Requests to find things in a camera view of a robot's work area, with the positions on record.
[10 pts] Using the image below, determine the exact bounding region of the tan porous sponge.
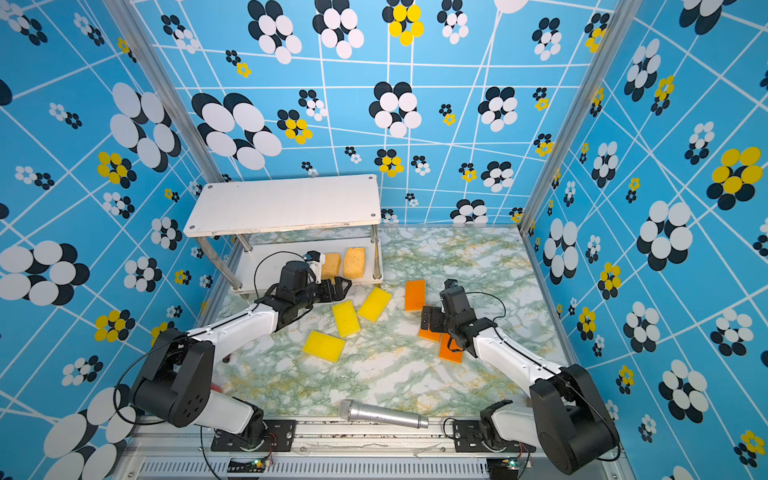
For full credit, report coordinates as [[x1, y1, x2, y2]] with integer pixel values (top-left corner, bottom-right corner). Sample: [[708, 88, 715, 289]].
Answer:
[[321, 253, 341, 280], [343, 247, 366, 280]]

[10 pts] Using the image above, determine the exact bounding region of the yellow sponge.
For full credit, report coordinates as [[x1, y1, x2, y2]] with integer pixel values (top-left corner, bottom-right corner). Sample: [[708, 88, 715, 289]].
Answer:
[[302, 331, 346, 363], [332, 301, 361, 338], [357, 287, 392, 323]]

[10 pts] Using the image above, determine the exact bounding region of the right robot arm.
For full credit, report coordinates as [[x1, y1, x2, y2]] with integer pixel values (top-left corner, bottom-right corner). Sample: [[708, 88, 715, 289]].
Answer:
[[421, 279, 622, 475]]

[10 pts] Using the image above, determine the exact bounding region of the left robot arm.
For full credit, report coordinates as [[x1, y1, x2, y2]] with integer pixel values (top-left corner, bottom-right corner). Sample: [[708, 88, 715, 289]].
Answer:
[[129, 259, 352, 448]]

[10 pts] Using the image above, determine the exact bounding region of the white two-tier shelf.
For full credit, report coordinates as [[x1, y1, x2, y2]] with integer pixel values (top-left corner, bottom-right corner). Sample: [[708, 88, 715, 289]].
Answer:
[[183, 174, 383, 295]]

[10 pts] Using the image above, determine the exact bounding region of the orange sponge middle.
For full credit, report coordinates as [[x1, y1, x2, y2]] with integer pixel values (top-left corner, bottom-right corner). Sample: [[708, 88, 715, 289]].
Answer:
[[418, 329, 441, 342]]

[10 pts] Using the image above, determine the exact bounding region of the orange sponge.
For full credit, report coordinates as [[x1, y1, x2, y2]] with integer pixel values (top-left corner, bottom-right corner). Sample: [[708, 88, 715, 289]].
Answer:
[[404, 280, 426, 312], [438, 333, 463, 364], [418, 329, 441, 342]]

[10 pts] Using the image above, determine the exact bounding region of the orange sponge front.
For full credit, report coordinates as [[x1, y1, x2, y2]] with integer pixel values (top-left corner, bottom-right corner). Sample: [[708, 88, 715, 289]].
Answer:
[[438, 333, 463, 364]]

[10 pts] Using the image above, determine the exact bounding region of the orange sponge back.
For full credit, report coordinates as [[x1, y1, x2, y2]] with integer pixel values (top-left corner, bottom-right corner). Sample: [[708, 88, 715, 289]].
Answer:
[[404, 280, 426, 312]]

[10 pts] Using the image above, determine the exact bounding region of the yellow sponge back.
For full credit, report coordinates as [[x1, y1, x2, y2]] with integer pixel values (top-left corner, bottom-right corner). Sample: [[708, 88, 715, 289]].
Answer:
[[357, 287, 392, 323]]

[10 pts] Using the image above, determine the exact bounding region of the silver microphone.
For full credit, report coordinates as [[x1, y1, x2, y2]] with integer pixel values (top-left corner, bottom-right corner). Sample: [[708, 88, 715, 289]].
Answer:
[[339, 399, 429, 429]]

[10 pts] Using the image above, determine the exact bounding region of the circuit board right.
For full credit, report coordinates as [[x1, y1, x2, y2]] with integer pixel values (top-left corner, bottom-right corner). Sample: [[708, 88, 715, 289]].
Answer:
[[486, 458, 526, 479]]

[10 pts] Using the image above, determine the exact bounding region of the green circuit board left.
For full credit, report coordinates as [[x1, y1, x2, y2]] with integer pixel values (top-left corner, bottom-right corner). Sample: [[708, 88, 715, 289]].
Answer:
[[227, 458, 273, 474]]

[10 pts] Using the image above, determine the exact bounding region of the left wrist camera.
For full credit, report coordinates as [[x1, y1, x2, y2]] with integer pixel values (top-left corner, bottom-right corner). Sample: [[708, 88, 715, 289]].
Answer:
[[304, 250, 325, 284]]

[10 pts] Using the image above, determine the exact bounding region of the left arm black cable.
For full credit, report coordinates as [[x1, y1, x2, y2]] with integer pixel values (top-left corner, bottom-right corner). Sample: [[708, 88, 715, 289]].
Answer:
[[253, 250, 308, 295]]

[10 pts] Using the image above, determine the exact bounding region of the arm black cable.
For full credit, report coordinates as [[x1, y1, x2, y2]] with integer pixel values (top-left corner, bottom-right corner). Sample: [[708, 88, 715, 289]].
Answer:
[[253, 250, 308, 295], [466, 290, 508, 325]]

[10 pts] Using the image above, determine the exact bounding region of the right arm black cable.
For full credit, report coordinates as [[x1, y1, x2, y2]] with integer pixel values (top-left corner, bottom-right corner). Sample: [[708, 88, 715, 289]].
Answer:
[[466, 290, 508, 325]]

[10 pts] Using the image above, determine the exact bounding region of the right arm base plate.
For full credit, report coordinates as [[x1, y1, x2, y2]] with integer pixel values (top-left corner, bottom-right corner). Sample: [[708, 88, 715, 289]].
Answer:
[[444, 420, 537, 455]]

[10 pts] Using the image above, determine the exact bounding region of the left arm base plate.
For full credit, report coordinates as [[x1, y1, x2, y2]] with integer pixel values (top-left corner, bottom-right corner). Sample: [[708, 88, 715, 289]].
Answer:
[[210, 419, 298, 453]]

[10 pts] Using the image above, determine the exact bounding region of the aluminium front rail frame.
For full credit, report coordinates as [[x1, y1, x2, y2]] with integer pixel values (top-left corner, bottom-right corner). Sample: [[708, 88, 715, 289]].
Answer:
[[112, 417, 565, 479]]

